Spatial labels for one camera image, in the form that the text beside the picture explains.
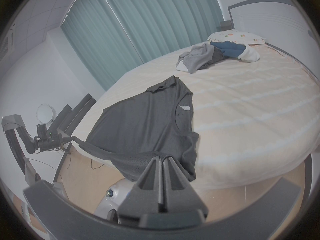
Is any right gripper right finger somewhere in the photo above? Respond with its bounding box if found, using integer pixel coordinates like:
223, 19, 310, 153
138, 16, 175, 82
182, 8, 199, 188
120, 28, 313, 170
163, 155, 209, 221

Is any round white mirror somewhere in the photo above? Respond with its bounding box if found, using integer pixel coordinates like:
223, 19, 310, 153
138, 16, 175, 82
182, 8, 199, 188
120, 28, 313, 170
36, 103, 54, 124

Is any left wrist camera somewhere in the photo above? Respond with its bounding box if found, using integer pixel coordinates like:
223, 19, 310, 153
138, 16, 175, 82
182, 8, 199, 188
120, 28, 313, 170
36, 124, 48, 138

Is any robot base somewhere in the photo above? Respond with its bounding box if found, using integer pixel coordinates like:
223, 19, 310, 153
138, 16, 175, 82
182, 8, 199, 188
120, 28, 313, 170
94, 178, 140, 221

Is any grey bedside table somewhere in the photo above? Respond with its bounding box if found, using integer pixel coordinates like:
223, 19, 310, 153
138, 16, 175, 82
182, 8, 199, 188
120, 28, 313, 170
220, 20, 233, 32

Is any black cable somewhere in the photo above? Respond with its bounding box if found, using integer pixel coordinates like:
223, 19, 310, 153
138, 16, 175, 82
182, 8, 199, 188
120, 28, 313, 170
90, 158, 105, 170
25, 157, 60, 176

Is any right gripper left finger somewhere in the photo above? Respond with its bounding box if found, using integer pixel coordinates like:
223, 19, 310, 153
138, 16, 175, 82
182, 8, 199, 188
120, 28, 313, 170
117, 156, 164, 226

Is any blue-green curtain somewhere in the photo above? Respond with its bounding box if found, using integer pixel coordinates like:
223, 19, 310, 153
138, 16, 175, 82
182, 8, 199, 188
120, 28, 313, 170
60, 0, 143, 92
96, 0, 225, 64

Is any white printed pillow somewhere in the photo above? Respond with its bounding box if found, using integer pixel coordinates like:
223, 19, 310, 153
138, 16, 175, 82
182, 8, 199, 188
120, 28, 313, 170
207, 29, 267, 45

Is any ceiling air conditioner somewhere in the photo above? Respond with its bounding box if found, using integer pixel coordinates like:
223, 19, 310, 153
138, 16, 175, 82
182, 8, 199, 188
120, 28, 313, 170
0, 25, 16, 62

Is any bed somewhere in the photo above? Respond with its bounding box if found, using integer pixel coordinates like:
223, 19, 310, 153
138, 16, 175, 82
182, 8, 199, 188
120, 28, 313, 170
54, 0, 320, 192

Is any pile of clothes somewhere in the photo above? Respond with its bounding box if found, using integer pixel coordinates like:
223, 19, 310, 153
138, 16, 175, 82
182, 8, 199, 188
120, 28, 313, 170
176, 41, 261, 74

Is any black T-shirt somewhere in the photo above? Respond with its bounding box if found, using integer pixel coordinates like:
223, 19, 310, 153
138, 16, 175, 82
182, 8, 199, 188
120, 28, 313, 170
71, 75, 200, 182

